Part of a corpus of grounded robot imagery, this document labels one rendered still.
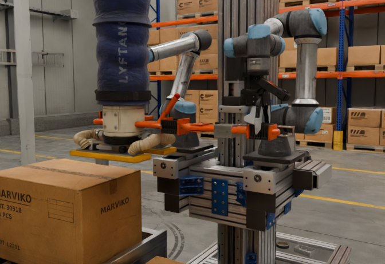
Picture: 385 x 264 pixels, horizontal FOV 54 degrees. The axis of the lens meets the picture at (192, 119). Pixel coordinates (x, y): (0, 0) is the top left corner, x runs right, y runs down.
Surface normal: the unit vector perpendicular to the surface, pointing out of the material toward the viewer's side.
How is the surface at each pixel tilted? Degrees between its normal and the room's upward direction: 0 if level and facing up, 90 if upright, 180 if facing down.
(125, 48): 70
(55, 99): 90
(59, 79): 90
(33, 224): 90
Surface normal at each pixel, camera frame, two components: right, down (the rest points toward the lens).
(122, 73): 0.33, -0.21
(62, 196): -0.48, 0.08
